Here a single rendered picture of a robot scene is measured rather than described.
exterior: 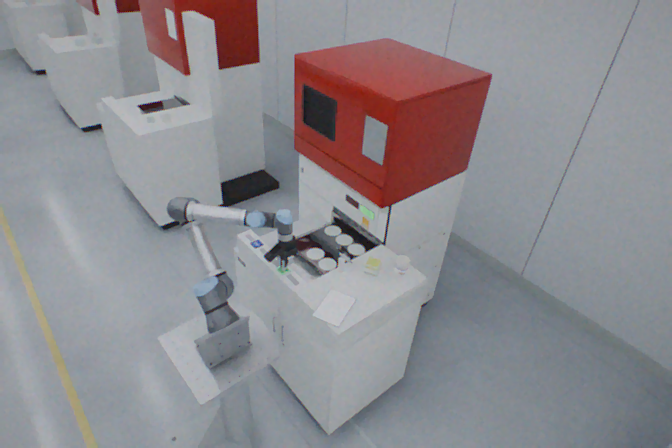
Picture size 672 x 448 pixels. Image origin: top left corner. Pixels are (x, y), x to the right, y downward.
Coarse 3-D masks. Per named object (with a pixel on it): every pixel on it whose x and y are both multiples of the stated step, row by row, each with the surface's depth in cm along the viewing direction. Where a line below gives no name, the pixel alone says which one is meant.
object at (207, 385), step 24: (240, 312) 225; (168, 336) 211; (192, 336) 212; (264, 336) 214; (192, 360) 201; (240, 360) 203; (264, 360) 203; (192, 384) 192; (216, 384) 192; (240, 384) 197
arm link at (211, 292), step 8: (208, 280) 201; (216, 280) 203; (200, 288) 198; (208, 288) 199; (216, 288) 201; (224, 288) 208; (200, 296) 199; (208, 296) 198; (216, 296) 200; (224, 296) 204; (200, 304) 201; (208, 304) 198; (216, 304) 199
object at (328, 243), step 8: (328, 224) 275; (336, 224) 275; (312, 232) 268; (320, 232) 268; (344, 232) 270; (296, 240) 261; (304, 240) 261; (312, 240) 262; (320, 240) 262; (328, 240) 263; (352, 240) 264; (304, 248) 256; (320, 248) 256; (328, 248) 257; (336, 248) 257; (344, 248) 257; (368, 248) 258; (328, 256) 251; (336, 256) 252; (352, 256) 252; (336, 264) 246; (328, 272) 241
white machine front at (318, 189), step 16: (304, 160) 286; (304, 176) 293; (320, 176) 278; (304, 192) 300; (320, 192) 285; (336, 192) 271; (352, 192) 258; (320, 208) 292; (352, 208) 263; (368, 208) 251; (384, 208) 241; (384, 224) 245; (384, 240) 252
